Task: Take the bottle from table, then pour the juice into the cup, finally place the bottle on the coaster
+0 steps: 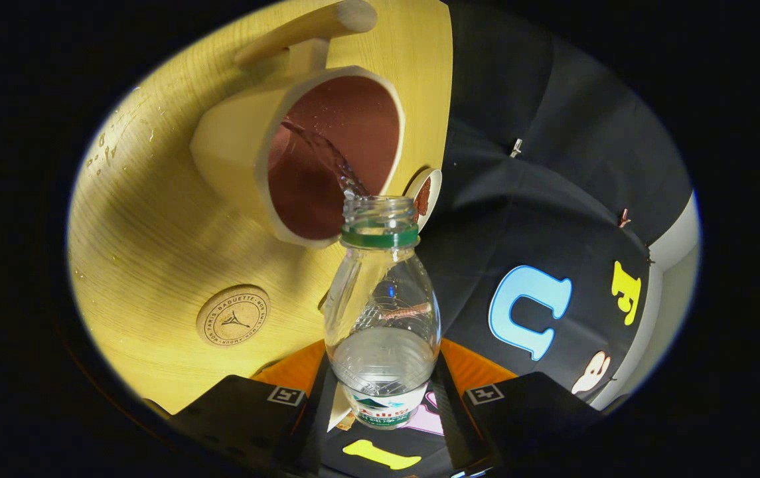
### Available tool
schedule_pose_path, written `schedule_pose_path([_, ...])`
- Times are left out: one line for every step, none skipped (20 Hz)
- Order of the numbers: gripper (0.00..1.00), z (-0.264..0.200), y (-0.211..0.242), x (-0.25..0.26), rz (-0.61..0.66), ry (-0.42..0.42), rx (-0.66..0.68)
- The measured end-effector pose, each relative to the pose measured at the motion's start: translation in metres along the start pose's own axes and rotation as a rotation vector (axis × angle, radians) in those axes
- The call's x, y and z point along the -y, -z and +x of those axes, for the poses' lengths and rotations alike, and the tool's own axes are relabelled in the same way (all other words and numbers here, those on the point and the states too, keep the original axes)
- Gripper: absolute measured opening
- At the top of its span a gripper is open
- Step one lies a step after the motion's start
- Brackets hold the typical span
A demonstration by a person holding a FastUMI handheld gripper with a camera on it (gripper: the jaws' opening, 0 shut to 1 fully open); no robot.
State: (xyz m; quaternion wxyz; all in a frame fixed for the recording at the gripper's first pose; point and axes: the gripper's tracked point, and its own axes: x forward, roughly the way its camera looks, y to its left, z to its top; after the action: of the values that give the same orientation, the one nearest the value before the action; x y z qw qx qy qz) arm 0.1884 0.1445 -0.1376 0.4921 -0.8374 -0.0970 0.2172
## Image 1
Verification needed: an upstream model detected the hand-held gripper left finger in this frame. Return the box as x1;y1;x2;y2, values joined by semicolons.
171;340;337;475

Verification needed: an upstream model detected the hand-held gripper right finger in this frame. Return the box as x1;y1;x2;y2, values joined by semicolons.
431;339;603;472

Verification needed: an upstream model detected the clear plastic juice bottle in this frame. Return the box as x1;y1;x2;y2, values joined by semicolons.
323;195;442;430

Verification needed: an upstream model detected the round cork coaster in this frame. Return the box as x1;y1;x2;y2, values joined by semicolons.
196;285;271;347

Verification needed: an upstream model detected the cream cup with brown inside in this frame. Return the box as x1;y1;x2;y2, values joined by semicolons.
190;0;406;249

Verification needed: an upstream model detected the brown sausage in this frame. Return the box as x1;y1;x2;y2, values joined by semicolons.
413;177;431;223

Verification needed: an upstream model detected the black backdrop cloth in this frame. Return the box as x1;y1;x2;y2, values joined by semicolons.
317;0;696;478

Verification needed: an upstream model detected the white round plate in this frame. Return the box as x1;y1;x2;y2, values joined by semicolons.
405;168;443;233

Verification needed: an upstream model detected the wooden table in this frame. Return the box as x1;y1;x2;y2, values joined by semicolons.
66;0;453;416

